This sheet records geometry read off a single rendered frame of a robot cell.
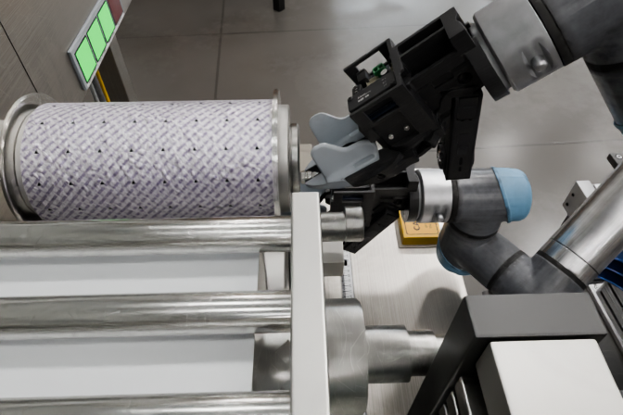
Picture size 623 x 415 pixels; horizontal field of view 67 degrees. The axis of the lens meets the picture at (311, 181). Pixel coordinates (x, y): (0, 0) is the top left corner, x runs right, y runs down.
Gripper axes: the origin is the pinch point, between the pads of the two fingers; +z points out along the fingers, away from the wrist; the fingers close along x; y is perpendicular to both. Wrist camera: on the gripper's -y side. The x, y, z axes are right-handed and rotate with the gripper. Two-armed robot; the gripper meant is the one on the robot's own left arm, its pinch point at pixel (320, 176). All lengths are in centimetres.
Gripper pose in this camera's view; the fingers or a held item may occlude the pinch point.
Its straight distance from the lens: 50.1
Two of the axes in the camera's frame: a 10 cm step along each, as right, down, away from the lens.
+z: -7.7, 4.5, 4.5
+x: 0.3, 7.4, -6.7
